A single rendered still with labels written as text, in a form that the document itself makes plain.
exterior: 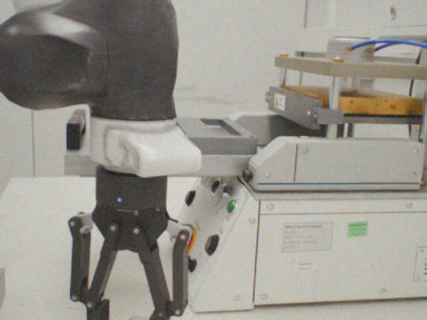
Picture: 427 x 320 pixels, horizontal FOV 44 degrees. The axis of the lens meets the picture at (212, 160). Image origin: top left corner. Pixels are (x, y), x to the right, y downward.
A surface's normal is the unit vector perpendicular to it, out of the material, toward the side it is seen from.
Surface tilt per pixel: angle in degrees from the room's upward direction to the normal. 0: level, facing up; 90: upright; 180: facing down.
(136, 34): 86
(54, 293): 0
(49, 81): 88
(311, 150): 90
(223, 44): 90
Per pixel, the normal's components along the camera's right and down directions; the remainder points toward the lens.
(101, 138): -0.66, 0.15
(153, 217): -0.18, 0.20
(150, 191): 0.64, 0.20
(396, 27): -0.98, 0.00
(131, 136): 0.17, -0.86
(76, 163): 0.18, 0.22
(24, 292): 0.04, -0.98
